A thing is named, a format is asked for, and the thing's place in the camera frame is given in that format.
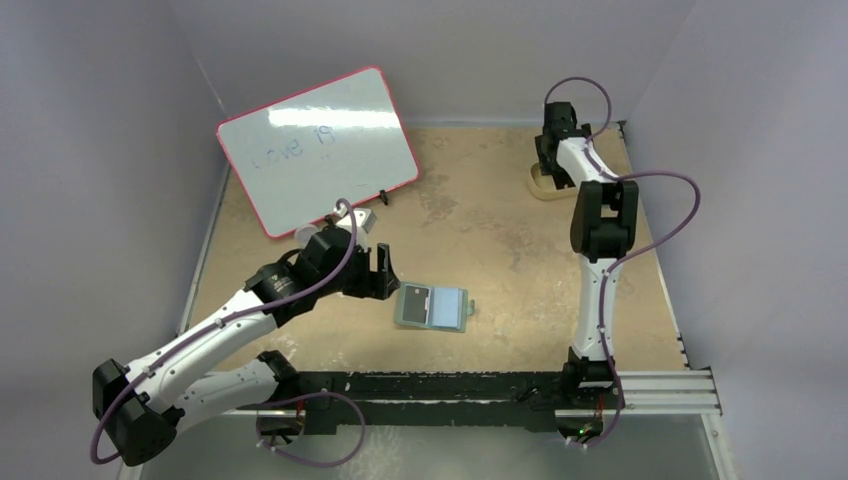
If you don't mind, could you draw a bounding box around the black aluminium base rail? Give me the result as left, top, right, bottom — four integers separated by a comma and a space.
137, 367, 723, 439

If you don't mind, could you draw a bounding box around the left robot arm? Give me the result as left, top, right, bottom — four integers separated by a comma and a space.
89, 225, 400, 466

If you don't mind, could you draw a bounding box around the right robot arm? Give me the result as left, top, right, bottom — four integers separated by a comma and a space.
535, 102, 639, 407

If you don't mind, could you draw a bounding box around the small silver tin can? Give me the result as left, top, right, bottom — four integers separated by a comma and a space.
293, 224, 320, 246

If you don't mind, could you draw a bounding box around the pink framed whiteboard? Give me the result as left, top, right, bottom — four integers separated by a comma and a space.
216, 66, 420, 238

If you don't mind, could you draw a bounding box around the teal leather card holder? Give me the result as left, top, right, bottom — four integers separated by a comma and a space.
394, 282, 476, 333

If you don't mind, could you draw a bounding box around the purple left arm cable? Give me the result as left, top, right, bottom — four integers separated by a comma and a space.
89, 198, 368, 469

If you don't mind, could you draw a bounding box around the beige oval tray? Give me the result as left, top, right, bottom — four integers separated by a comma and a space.
526, 164, 578, 201

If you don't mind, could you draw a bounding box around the black credit card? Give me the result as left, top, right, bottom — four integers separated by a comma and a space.
400, 284, 431, 325

